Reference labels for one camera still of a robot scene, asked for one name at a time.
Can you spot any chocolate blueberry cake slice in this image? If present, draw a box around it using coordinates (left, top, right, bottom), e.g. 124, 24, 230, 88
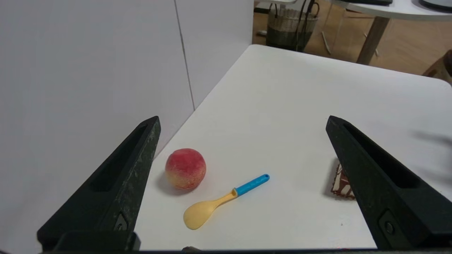
331, 163, 356, 200

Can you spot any yellow spoon with blue handle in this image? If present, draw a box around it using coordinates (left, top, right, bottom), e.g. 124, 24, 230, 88
183, 174, 270, 230

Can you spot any white round-cornered table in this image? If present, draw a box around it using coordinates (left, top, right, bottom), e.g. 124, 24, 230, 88
328, 0, 452, 66

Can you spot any red yellow peach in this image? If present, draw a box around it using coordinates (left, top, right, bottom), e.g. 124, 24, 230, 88
165, 148, 207, 191

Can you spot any dark woven storage basket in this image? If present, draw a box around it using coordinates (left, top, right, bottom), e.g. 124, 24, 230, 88
266, 2, 320, 52

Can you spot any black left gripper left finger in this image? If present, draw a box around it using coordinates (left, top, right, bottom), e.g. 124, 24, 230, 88
37, 116, 161, 252

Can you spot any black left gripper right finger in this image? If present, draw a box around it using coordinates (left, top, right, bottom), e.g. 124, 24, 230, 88
326, 115, 452, 250

